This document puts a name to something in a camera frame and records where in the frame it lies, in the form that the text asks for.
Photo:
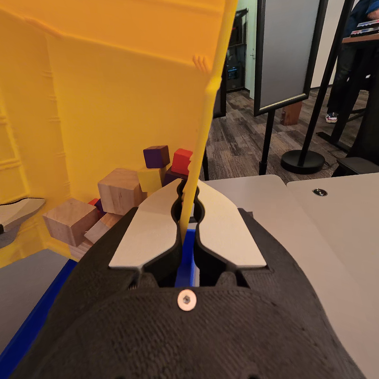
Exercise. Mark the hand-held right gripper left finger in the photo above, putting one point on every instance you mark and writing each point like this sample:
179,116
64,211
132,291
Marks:
145,234

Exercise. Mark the stack of books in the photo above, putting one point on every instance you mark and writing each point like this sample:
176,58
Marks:
365,29

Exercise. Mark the black shelf rack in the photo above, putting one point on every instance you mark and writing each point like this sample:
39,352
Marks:
237,44

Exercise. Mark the wooden top desk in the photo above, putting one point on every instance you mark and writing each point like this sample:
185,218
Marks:
361,39

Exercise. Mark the pile of coloured wooden cubes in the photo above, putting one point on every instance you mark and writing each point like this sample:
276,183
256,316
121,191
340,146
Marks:
118,189

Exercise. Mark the black round table grommet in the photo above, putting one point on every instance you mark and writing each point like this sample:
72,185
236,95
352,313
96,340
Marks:
319,192

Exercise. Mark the black pole stand round base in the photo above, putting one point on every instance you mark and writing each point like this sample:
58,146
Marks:
302,161

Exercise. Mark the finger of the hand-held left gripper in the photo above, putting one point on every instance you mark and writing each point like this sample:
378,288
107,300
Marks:
20,208

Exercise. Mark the wooden post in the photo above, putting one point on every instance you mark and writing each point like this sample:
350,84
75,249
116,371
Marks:
291,114

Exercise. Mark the blue plastic box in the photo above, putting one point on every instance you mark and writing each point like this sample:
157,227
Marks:
29,322

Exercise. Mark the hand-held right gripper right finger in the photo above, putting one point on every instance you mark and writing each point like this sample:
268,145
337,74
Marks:
231,234

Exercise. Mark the yellow plastic box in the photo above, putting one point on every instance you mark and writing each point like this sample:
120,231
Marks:
118,88

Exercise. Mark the black framed sign stand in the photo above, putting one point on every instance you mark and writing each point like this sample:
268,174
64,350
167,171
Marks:
287,53

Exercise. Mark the grey mat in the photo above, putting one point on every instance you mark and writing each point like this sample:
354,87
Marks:
17,281

